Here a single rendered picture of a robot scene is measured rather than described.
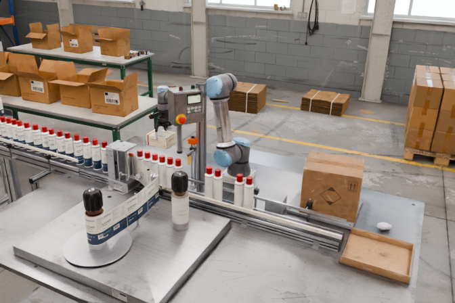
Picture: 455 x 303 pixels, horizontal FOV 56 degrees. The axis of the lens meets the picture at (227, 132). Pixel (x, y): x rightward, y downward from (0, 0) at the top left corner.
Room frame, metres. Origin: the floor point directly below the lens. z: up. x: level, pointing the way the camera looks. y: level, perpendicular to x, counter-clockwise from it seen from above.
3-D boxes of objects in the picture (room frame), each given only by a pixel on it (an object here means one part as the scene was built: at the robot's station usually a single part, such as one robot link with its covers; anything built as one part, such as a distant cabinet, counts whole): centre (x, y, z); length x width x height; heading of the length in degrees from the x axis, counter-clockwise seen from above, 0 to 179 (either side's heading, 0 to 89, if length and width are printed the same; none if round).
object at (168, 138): (2.66, 0.45, 0.99); 0.16 x 0.12 x 0.07; 67
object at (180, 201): (1.80, 0.22, 1.03); 0.09 x 0.09 x 0.30
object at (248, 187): (1.94, -0.12, 0.98); 0.05 x 0.05 x 0.20
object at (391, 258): (1.65, -0.73, 0.85); 0.30 x 0.26 x 0.04; 64
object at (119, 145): (2.18, 0.60, 1.14); 0.14 x 0.11 x 0.01; 64
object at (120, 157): (2.19, 0.59, 1.01); 0.14 x 0.13 x 0.26; 64
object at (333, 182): (2.06, -0.58, 0.99); 0.30 x 0.24 x 0.27; 72
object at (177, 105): (2.21, 0.23, 1.38); 0.17 x 0.10 x 0.19; 119
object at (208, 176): (2.05, 0.09, 0.98); 0.05 x 0.05 x 0.20
